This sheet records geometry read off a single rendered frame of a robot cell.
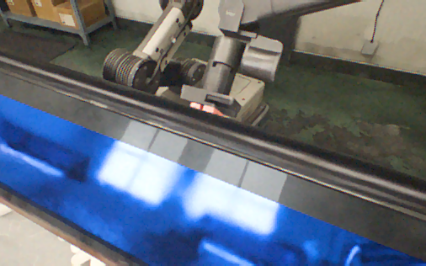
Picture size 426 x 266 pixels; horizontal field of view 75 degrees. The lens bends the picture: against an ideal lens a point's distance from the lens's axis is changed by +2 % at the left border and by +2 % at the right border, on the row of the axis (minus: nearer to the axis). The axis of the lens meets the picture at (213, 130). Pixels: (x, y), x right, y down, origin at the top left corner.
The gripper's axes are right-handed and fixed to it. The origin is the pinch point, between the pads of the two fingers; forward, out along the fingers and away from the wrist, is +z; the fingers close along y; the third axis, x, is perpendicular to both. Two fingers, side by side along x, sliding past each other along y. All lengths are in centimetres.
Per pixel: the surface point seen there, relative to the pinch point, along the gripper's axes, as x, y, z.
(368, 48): 164, 36, -102
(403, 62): 173, 62, -100
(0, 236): -12.4, -22.8, 24.5
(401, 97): 175, 67, -75
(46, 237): -10.2, -15.7, 22.3
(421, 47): 164, 68, -108
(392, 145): 139, 62, -34
